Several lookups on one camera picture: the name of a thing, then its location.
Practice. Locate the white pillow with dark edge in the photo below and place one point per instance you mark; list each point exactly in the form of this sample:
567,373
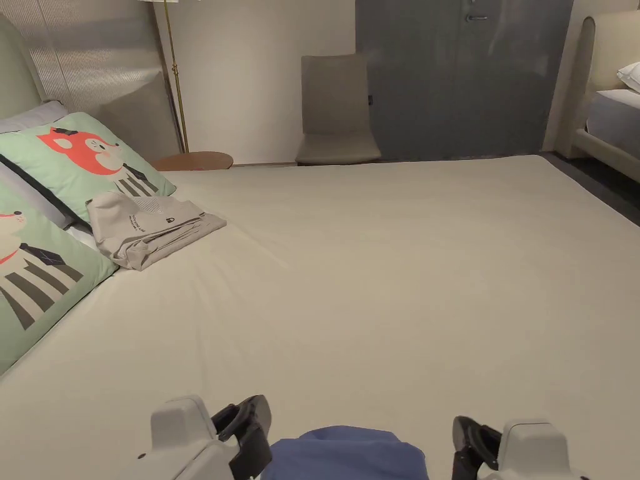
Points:
40,200

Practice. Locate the pale padded headboard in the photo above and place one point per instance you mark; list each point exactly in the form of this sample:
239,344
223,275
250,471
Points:
14,70

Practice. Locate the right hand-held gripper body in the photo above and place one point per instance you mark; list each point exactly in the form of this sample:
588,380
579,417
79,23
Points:
537,450

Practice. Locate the plain white pillow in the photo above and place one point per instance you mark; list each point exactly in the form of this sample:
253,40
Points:
630,77

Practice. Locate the brass floor lamp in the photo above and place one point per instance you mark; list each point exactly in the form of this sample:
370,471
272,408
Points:
176,75

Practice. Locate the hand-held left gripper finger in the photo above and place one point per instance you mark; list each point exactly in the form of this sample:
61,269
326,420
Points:
247,412
252,450

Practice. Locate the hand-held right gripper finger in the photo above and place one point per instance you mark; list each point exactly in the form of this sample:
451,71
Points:
475,432
465,465

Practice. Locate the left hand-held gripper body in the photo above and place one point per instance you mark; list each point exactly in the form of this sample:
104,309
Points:
185,445

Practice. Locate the green fox print pillow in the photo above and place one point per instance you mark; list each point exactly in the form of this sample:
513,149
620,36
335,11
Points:
75,150

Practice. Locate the bed with beige sheet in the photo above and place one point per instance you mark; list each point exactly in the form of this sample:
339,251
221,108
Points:
360,280

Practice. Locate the grey door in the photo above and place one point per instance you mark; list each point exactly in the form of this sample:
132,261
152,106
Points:
460,75

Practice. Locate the cream bed with white mattress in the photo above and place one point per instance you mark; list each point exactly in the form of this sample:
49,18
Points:
610,120

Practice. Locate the grey pillow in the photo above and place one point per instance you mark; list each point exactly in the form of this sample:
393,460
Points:
30,115

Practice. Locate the folded beige garment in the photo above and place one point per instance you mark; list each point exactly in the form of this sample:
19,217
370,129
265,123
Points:
150,235

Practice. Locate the green dog print pillow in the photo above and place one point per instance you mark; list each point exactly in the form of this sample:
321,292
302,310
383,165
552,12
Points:
35,280

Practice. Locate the blue garment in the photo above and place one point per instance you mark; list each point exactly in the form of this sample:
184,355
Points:
340,455

